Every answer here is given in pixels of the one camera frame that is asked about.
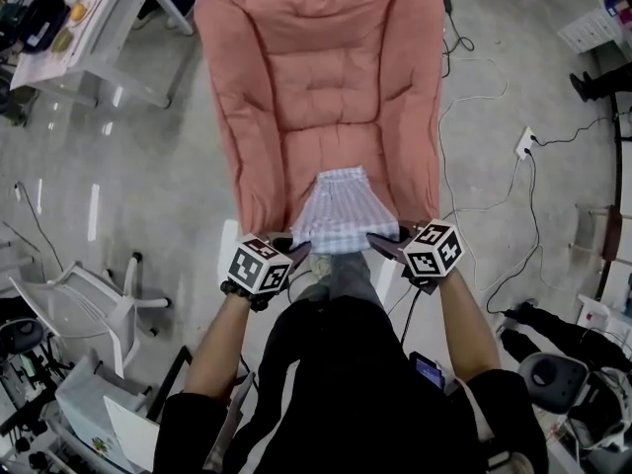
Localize dark blue rice cooker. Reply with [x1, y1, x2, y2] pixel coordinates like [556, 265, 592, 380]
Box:
[0, 0, 71, 54]

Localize person's left leg in jeans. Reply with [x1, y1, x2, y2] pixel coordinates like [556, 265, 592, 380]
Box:
[294, 276, 331, 306]

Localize wooden chair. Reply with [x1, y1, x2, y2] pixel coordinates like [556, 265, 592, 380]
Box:
[567, 203, 624, 267]

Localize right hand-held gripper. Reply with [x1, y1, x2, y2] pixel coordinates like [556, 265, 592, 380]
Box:
[365, 218, 467, 296]

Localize person's left forearm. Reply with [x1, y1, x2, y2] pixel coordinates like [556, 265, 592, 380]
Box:
[183, 291, 254, 400]

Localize white table with pink cloth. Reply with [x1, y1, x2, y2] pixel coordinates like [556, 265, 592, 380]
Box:
[9, 0, 196, 112]

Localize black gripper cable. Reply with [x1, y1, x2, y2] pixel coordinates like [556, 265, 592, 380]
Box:
[399, 285, 422, 349]
[238, 268, 314, 390]

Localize white marbled table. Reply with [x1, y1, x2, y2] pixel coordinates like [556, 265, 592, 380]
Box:
[102, 394, 162, 474]

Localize dark bead bracelet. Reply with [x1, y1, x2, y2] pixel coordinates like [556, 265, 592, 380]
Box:
[219, 278, 271, 313]

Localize person's torso in black shirt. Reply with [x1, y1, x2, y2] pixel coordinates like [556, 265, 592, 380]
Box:
[153, 296, 550, 474]

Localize pale blue covered box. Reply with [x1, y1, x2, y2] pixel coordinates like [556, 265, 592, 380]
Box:
[54, 355, 150, 469]

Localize white cable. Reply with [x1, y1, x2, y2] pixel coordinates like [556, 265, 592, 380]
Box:
[435, 55, 525, 293]

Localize black waist device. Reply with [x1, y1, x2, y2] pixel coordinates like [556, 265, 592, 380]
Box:
[408, 350, 446, 393]

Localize white drawer cabinet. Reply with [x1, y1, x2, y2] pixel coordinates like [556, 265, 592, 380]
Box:
[556, 9, 624, 57]

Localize black metal table frame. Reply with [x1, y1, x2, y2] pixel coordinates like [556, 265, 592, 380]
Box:
[144, 345, 195, 425]

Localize white power strip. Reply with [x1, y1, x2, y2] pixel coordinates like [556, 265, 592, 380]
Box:
[513, 125, 539, 162]

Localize blue checkered shorts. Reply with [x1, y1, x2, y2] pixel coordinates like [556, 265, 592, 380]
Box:
[289, 165, 401, 257]

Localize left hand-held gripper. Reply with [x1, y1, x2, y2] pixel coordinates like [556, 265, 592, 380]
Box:
[225, 232, 314, 297]

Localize pink cushioned armchair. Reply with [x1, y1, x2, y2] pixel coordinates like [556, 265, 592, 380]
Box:
[193, 0, 446, 239]

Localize person's left shoe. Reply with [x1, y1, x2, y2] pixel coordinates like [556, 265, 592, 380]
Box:
[308, 253, 335, 280]

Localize person's right forearm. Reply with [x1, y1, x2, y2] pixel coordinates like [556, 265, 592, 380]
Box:
[436, 267, 504, 383]

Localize person's right leg in jeans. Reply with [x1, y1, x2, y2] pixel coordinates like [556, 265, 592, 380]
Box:
[328, 251, 385, 311]

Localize person's leg in jeans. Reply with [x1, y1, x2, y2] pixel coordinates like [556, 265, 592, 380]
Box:
[328, 251, 385, 311]
[294, 276, 331, 306]

